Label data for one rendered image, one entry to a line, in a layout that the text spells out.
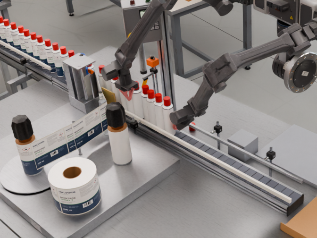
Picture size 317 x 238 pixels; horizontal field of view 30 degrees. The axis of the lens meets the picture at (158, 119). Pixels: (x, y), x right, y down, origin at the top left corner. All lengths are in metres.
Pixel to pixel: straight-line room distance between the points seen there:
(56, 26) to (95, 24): 0.40
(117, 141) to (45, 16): 3.98
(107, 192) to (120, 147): 0.21
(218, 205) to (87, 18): 4.01
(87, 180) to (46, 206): 0.25
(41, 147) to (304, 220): 1.16
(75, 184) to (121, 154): 0.33
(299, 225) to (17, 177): 1.24
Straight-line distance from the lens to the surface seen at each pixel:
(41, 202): 2.59
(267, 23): 5.78
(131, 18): 2.70
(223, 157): 2.67
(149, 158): 2.70
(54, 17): 6.40
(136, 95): 2.87
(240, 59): 2.19
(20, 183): 2.70
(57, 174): 2.48
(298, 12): 2.58
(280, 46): 2.32
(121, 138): 2.59
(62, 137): 2.69
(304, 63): 2.74
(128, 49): 2.58
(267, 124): 2.95
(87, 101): 3.05
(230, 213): 2.48
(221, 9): 2.70
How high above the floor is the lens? 2.55
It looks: 35 degrees down
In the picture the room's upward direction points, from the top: 7 degrees counter-clockwise
